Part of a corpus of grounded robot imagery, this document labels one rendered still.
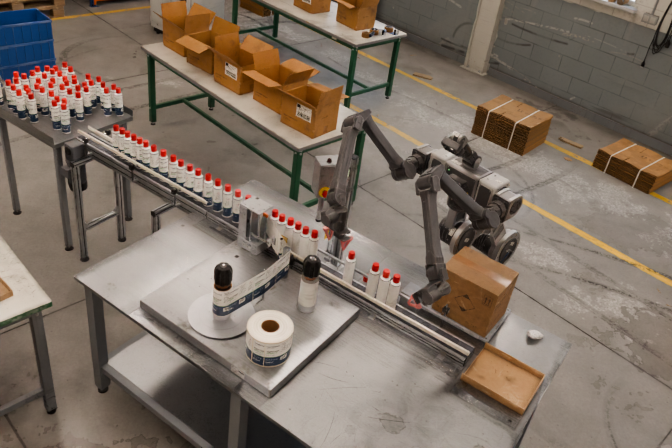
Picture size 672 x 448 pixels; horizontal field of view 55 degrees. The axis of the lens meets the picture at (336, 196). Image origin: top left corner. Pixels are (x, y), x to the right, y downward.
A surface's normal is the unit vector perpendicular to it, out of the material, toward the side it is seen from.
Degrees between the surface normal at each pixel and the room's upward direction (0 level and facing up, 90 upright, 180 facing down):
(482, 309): 90
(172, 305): 0
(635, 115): 90
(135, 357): 0
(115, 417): 0
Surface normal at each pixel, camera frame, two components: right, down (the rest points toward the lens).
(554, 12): -0.72, 0.30
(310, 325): 0.12, -0.83
